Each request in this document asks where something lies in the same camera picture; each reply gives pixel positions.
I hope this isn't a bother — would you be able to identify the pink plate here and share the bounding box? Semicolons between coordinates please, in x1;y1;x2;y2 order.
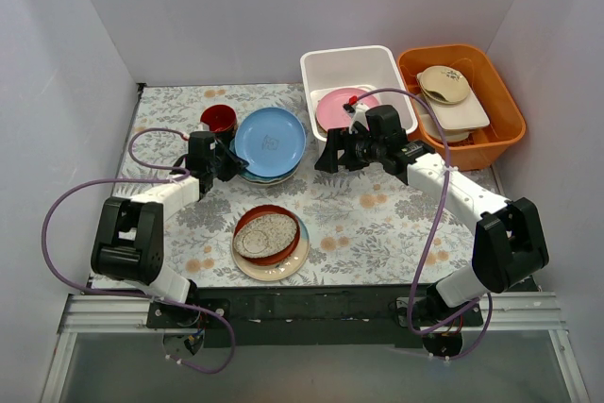
315;88;366;131

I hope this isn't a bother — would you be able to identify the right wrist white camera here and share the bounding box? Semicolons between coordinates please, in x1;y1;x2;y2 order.
343;96;370;134

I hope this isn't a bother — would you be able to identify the yellow woven bamboo plate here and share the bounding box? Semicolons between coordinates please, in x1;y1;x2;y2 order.
317;124;327;137

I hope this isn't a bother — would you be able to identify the red brown bowl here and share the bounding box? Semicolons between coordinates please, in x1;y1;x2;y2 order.
232;205;300;266

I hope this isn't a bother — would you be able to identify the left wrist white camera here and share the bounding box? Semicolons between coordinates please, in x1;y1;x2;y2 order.
197;122;216;135

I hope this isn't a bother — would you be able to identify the white plastic bin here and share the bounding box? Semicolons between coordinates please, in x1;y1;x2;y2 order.
300;45;407;156

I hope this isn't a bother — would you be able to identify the stack of plates under blue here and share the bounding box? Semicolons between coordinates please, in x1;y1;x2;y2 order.
238;166;298;186

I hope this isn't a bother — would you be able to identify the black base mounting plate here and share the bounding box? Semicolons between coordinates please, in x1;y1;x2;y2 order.
145;296;487;350

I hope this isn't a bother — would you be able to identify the wrist white camera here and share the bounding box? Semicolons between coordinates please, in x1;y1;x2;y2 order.
343;96;370;134
197;122;216;135

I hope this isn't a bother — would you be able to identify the cream plate with blue rim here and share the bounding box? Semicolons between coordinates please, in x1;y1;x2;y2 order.
231;222;310;282

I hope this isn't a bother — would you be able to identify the rectangular cream dish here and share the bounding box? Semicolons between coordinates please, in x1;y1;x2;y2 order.
426;91;490;130

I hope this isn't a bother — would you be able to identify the aluminium rail frame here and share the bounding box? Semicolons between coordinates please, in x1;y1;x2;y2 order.
41;292;590;402

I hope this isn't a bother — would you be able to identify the red black lacquer cup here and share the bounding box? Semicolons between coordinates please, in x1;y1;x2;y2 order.
200;104;238;147

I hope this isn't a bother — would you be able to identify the speckled white plate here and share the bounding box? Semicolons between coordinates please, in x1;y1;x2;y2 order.
234;213;297;259

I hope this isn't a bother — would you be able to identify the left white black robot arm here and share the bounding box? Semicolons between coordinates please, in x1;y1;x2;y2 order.
91;132;248;327

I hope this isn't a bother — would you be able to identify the floral patterned mat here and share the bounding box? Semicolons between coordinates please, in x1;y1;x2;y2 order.
114;84;474;287

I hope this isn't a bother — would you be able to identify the orange plastic bin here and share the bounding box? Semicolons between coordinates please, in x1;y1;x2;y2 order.
398;44;527;171

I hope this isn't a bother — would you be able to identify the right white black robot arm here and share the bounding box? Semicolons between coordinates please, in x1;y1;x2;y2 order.
315;104;549;326

